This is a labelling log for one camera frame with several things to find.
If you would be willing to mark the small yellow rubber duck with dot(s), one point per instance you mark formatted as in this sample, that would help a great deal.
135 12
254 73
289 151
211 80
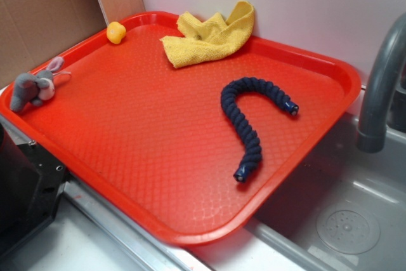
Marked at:
116 32

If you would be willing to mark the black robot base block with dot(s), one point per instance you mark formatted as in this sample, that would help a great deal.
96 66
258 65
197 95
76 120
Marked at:
32 181

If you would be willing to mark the red plastic tray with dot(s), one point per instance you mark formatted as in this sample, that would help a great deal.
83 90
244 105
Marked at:
153 139

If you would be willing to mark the yellow folded cloth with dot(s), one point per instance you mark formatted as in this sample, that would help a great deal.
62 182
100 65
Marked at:
210 40

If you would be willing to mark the grey sink basin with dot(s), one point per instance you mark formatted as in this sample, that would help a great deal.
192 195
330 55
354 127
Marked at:
340 209

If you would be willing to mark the grey sink faucet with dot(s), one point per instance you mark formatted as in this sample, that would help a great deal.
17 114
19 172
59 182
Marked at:
383 104

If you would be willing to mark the grey plush bunny toy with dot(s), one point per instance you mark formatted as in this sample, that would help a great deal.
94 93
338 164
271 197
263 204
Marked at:
36 88

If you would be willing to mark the brown cardboard panel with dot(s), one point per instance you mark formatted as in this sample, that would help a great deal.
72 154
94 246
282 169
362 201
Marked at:
34 31

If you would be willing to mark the dark blue twisted rope toy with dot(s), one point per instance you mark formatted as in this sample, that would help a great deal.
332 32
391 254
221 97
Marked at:
248 136

